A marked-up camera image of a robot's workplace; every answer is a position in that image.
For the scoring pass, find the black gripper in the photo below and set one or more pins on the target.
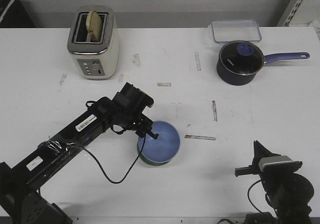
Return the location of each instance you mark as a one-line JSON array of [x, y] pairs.
[[130, 103], [260, 152]]

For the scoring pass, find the blue bowl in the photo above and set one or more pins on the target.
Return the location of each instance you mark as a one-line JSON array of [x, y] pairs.
[[168, 136]]

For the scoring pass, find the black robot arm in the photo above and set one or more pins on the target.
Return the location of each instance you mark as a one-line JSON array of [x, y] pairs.
[[287, 192], [20, 185]]

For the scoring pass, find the dark blue saucepan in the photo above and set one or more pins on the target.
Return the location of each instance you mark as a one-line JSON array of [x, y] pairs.
[[238, 80]]

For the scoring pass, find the cream and silver toaster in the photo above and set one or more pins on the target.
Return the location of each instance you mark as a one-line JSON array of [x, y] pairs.
[[94, 61]]

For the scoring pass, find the glass lid with blue knob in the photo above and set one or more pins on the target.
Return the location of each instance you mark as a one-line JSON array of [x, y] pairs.
[[241, 57]]

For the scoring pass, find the clear plastic container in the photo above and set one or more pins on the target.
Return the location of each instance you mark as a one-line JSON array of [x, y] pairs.
[[223, 31]]

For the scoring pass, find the toast slice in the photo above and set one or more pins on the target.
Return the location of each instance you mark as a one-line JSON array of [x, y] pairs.
[[94, 26]]

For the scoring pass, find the white slotted shelf upright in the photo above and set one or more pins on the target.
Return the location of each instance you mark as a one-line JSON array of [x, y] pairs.
[[300, 13]]

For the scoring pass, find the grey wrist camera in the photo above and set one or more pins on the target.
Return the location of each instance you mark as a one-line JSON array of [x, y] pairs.
[[273, 161]]

